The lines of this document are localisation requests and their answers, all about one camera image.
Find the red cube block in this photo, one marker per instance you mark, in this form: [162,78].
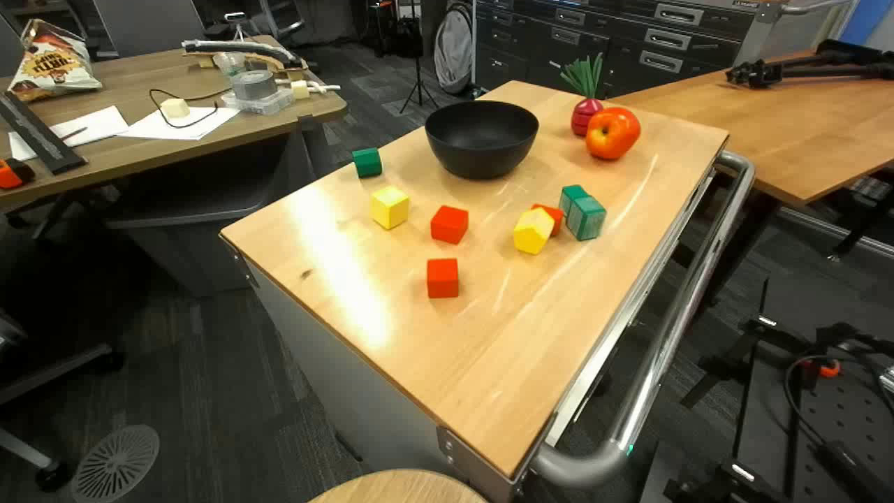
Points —
[447,224]
[441,277]

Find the yellow cube block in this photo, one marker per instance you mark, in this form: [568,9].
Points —
[388,207]

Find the small green block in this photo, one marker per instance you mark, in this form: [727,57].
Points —
[366,164]

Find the orange red toy apple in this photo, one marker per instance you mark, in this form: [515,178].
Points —
[612,133]

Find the black bowl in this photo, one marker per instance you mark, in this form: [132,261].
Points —
[482,137]

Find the red toy radish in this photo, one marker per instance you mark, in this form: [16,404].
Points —
[584,78]

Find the white metal cart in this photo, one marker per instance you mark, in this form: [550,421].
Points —
[463,383]

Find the yellow block by orange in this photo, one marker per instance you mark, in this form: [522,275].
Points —
[532,229]

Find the green double block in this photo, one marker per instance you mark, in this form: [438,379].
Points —
[582,214]

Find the dark drawer cabinet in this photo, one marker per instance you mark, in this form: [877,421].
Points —
[644,44]

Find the round wooden stool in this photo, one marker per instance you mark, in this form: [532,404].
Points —
[399,488]

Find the grey tape roll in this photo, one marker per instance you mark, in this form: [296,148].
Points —
[253,84]

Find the wooden office desk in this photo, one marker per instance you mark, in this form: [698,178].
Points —
[127,84]

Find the white paper sheets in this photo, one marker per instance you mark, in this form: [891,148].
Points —
[197,125]

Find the wooden side table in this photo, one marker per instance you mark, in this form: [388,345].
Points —
[804,136]

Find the snack chip bag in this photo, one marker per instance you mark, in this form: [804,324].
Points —
[53,59]

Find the chrome cart handle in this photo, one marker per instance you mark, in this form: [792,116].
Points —
[641,394]

